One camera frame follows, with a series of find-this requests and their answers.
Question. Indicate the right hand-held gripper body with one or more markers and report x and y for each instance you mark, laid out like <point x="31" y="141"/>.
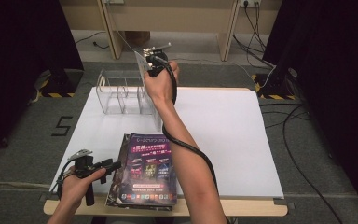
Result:
<point x="157" y="60"/>

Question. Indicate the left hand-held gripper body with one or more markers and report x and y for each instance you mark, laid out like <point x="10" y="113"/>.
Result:
<point x="84" y="165"/>

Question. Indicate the dark blue purple-backed magazine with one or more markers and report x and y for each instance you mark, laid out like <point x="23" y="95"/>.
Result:
<point x="146" y="174"/>

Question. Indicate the clear acrylic magazine rack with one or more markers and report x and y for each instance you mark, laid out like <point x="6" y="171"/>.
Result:
<point x="115" y="109"/>

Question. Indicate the person's right hand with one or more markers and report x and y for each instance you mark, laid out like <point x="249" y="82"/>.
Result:
<point x="161" y="88"/>

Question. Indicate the person's left hand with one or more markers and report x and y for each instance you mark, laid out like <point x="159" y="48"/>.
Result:
<point x="74" y="194"/>

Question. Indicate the brown cardboard box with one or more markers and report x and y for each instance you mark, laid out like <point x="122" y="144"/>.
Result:
<point x="136" y="37"/>

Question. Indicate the beige wooden desk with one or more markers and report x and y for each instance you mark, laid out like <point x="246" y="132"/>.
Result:
<point x="167" y="15"/>

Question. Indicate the grey tape piece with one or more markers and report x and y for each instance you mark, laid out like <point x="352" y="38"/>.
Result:
<point x="281" y="201"/>
<point x="48" y="196"/>

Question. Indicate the white power strip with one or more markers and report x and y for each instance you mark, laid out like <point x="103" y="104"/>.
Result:
<point x="115" y="1"/>

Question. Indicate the white table mat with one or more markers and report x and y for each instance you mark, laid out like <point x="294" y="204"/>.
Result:
<point x="230" y="130"/>

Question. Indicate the black curtain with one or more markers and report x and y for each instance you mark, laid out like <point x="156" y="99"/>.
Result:
<point x="338" y="77"/>
<point x="12" y="62"/>

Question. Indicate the white wall socket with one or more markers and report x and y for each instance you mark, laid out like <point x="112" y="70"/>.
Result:
<point x="250" y="3"/>

